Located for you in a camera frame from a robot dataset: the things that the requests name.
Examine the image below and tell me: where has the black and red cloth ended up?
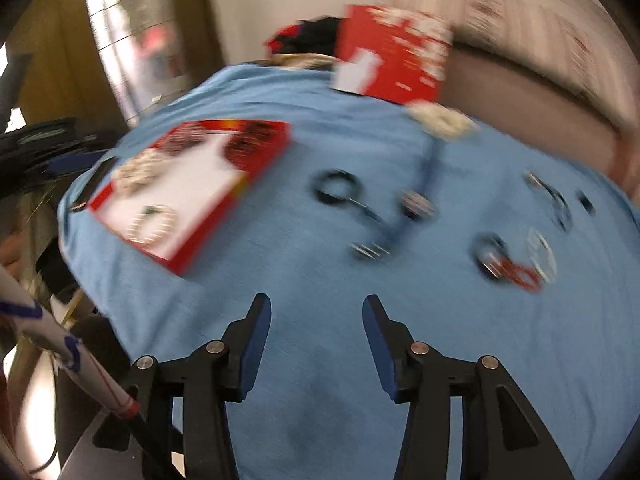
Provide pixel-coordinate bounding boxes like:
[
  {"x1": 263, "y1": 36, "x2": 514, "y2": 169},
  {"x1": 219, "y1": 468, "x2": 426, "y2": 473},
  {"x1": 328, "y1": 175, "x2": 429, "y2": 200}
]
[{"x1": 263, "y1": 16, "x2": 347, "y2": 57}]

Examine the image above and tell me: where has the black bracelet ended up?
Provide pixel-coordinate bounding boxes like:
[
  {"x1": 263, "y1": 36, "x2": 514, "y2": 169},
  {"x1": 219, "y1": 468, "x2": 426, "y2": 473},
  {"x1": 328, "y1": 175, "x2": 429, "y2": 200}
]
[{"x1": 313, "y1": 170, "x2": 359, "y2": 207}]

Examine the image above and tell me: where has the grey brown furniture panel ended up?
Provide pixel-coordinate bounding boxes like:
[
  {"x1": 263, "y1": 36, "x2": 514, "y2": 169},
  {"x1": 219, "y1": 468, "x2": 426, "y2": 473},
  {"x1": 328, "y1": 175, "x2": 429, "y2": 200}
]
[{"x1": 442, "y1": 42, "x2": 628, "y2": 173}]

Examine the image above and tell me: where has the red jewelry box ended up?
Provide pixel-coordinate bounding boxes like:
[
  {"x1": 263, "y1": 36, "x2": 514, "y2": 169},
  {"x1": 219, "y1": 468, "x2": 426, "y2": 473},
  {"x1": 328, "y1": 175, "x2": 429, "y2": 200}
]
[{"x1": 87, "y1": 119, "x2": 293, "y2": 277}]

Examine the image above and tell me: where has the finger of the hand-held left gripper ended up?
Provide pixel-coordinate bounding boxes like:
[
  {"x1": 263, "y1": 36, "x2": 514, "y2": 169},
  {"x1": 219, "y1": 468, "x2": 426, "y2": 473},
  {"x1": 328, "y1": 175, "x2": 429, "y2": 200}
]
[{"x1": 42, "y1": 150, "x2": 108, "y2": 181}]

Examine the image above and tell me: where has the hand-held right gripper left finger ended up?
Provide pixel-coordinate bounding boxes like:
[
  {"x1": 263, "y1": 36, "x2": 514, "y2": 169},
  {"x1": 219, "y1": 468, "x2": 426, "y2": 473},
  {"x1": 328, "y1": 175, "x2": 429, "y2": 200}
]
[{"x1": 92, "y1": 292, "x2": 273, "y2": 480}]

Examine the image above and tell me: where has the dark red bead bracelet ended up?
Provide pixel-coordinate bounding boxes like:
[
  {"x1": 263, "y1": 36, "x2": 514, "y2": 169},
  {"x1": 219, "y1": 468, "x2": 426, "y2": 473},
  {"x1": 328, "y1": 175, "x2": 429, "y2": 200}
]
[
  {"x1": 225, "y1": 122, "x2": 279, "y2": 167},
  {"x1": 162, "y1": 127, "x2": 207, "y2": 159}
]

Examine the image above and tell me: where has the silver ring bracelet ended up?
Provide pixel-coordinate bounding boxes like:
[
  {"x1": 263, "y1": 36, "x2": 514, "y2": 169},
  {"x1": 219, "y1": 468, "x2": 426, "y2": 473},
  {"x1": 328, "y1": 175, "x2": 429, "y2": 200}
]
[{"x1": 400, "y1": 190, "x2": 437, "y2": 221}]

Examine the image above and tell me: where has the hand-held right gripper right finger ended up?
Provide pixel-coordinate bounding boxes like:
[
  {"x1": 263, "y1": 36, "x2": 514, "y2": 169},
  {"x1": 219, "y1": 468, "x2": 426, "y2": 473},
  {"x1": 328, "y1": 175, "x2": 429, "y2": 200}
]
[{"x1": 361, "y1": 294, "x2": 576, "y2": 480}]

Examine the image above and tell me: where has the black flat object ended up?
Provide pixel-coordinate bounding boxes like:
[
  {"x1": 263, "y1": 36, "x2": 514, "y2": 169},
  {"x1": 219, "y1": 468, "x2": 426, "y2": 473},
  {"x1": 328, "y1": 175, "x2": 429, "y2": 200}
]
[{"x1": 69, "y1": 157, "x2": 119, "y2": 212}]

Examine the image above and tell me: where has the blue cord necklace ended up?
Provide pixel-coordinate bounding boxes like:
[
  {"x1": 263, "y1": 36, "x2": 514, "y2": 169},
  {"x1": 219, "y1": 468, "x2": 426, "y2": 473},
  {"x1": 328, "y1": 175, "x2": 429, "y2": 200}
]
[{"x1": 384, "y1": 137, "x2": 449, "y2": 252}]

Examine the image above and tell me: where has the light blue cloth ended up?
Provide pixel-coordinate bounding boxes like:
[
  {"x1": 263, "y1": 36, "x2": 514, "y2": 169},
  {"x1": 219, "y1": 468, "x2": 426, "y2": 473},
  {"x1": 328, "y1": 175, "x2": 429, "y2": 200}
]
[{"x1": 57, "y1": 62, "x2": 640, "y2": 480}]

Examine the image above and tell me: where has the silver clasp pendant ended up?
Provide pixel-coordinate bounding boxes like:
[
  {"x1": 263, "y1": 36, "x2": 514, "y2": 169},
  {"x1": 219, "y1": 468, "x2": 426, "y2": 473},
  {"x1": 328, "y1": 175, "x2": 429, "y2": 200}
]
[{"x1": 349, "y1": 197, "x2": 384, "y2": 224}]

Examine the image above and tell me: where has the white stick with red marks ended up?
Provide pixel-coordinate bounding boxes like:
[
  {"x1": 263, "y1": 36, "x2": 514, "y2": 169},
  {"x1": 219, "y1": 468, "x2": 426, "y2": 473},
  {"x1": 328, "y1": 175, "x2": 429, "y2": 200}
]
[{"x1": 0, "y1": 264, "x2": 142, "y2": 419}]

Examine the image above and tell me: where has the dark thin bracelet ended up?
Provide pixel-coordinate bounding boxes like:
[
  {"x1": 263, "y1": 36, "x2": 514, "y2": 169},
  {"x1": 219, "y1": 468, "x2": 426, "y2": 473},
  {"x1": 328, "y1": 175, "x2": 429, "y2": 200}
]
[{"x1": 524, "y1": 170, "x2": 574, "y2": 231}]

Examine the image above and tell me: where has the silver hair clip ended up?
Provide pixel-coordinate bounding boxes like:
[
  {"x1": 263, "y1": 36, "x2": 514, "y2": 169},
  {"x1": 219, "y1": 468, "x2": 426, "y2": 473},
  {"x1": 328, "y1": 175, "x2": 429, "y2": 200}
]
[{"x1": 350, "y1": 241, "x2": 392, "y2": 261}]

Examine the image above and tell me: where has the red box lid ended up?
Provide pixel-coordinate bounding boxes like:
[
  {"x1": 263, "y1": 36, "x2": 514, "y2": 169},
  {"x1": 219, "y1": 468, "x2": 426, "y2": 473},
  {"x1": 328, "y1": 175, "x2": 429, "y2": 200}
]
[{"x1": 332, "y1": 4, "x2": 455, "y2": 106}]

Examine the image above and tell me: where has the clear white bead bracelet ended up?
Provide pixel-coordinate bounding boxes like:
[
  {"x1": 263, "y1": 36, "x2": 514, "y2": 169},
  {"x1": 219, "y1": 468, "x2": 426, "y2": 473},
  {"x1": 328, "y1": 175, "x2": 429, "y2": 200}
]
[{"x1": 525, "y1": 228, "x2": 557, "y2": 281}]

